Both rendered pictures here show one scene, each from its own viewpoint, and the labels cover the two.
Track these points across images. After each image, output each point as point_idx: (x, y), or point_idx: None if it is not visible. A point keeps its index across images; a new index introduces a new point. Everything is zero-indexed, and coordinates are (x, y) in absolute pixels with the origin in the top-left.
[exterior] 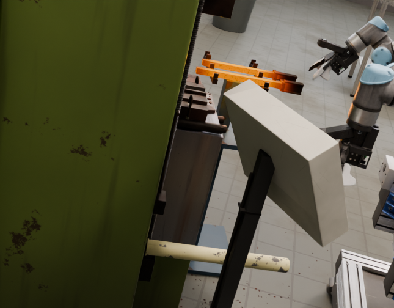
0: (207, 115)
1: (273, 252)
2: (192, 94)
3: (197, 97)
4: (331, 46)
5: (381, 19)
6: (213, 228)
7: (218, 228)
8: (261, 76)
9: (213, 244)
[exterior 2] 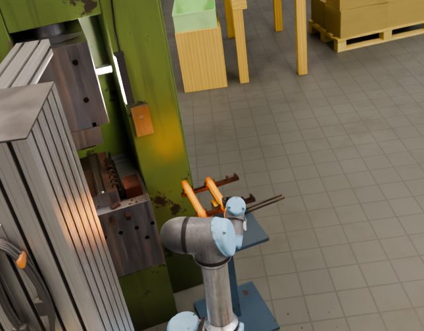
0: (106, 208)
1: None
2: (94, 191)
3: (91, 194)
4: (223, 207)
5: (228, 201)
6: (269, 321)
7: (273, 324)
8: (219, 208)
9: (246, 327)
